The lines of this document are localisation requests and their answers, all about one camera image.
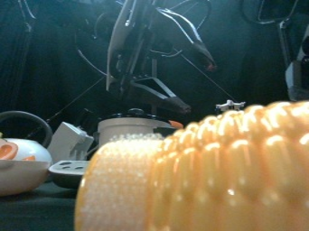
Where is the white toy kettle black handle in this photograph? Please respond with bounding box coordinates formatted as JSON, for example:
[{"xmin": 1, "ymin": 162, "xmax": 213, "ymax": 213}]
[{"xmin": 0, "ymin": 110, "xmax": 55, "ymax": 165}]

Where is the yellow toy corn cob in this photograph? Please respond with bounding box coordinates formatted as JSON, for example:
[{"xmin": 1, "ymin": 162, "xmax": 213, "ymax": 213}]
[{"xmin": 74, "ymin": 100, "xmax": 309, "ymax": 231}]

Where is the white toy toaster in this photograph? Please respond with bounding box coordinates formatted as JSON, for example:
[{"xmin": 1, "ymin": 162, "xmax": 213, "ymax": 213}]
[{"xmin": 47, "ymin": 121, "xmax": 95, "ymax": 164}]

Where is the white frame bracket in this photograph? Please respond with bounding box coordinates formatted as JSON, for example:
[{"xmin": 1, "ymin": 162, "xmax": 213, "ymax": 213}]
[{"xmin": 215, "ymin": 99, "xmax": 248, "ymax": 114}]

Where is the thin white cord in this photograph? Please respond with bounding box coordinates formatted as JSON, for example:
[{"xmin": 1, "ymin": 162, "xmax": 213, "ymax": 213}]
[
  {"xmin": 177, "ymin": 51, "xmax": 237, "ymax": 103},
  {"xmin": 46, "ymin": 76, "xmax": 107, "ymax": 123}
]

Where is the yellow bowl with spoon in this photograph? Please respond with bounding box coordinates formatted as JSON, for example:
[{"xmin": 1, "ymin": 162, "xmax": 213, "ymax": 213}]
[{"xmin": 0, "ymin": 158, "xmax": 52, "ymax": 197}]

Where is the toy pot with black lid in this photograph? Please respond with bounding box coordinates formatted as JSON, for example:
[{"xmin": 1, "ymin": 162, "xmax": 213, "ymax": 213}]
[{"xmin": 96, "ymin": 107, "xmax": 175, "ymax": 149}]

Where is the orange-brown toy bun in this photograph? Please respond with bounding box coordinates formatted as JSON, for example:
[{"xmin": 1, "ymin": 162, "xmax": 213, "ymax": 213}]
[{"xmin": 167, "ymin": 119, "xmax": 186, "ymax": 131}]

